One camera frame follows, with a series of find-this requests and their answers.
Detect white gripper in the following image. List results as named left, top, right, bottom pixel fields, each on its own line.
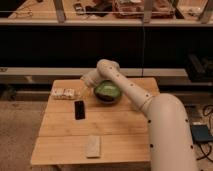
left=78, top=69, right=101, bottom=97

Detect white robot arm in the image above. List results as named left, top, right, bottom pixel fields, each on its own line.
left=81, top=59, right=198, bottom=171

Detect green ceramic bowl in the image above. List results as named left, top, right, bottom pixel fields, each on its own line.
left=93, top=80, right=122, bottom=103

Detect black smartphone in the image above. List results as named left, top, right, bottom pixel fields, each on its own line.
left=74, top=101, right=85, bottom=120

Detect wooden table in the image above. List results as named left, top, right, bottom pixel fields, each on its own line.
left=30, top=77, right=160, bottom=167

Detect beige sponge block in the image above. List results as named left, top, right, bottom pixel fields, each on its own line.
left=86, top=135, right=101, bottom=158

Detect dark device on shelf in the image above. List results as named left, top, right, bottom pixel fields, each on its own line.
left=73, top=3, right=85, bottom=15

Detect packaged goods on shelf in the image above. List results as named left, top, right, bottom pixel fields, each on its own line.
left=112, top=0, right=174, bottom=18

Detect wooden shelf bench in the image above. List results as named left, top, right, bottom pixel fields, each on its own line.
left=0, top=0, right=213, bottom=26

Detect dark blue box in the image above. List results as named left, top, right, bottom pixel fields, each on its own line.
left=190, top=125, right=213, bottom=143

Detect black cable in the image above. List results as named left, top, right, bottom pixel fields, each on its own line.
left=194, top=103, right=213, bottom=163

